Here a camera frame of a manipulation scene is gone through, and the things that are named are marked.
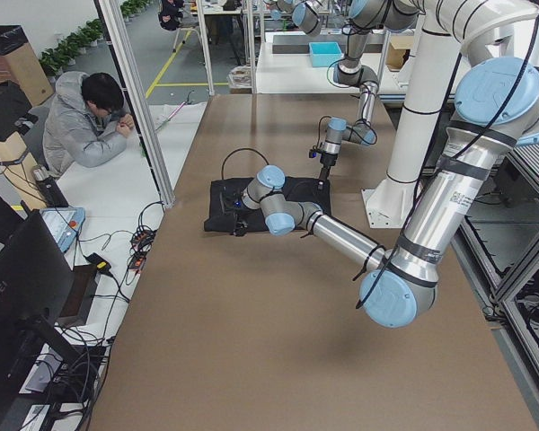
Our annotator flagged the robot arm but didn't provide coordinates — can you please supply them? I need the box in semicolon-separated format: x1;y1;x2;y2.
310;1;419;189
219;1;539;328

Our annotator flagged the black graphic t-shirt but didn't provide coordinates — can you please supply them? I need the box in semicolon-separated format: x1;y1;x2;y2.
203;176;331;233

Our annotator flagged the person in grey jacket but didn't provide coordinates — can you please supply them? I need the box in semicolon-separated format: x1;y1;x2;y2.
42;71;135;178

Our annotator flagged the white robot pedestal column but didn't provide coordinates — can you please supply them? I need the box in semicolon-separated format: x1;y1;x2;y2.
364;1;461;228

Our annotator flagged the blue teach pendant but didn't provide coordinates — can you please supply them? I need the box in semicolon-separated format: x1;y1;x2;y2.
40;207;85;252

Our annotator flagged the black computer monitor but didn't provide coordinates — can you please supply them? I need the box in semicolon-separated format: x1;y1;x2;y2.
0;211;81;401

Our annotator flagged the red grey power strip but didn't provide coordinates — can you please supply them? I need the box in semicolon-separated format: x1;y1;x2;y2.
128;227;157;274

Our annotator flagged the blue plastic bin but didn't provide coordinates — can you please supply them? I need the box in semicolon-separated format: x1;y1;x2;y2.
309;41;343;68

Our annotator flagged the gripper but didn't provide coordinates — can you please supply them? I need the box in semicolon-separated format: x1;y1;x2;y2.
220;189;248;235
318;153;337;188

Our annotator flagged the aluminium frame post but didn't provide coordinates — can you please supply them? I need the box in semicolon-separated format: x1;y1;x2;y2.
93;0;175;208

